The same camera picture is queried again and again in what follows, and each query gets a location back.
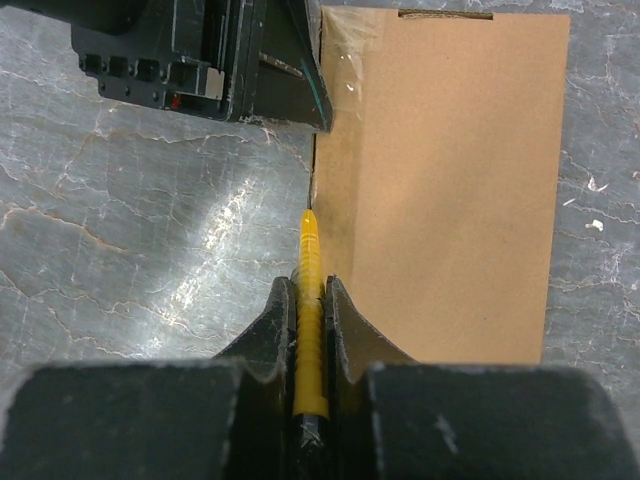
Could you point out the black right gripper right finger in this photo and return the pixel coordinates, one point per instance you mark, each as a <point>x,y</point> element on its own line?
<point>396,418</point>

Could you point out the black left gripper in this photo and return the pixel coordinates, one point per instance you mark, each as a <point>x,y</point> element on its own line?
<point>201,58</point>

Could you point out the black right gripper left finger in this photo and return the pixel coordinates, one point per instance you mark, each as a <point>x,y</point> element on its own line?
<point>224,417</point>

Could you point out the yellow utility knife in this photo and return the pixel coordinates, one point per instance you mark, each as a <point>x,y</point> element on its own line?
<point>310,410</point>

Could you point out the brown cardboard express box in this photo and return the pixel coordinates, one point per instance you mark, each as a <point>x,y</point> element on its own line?
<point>435,191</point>

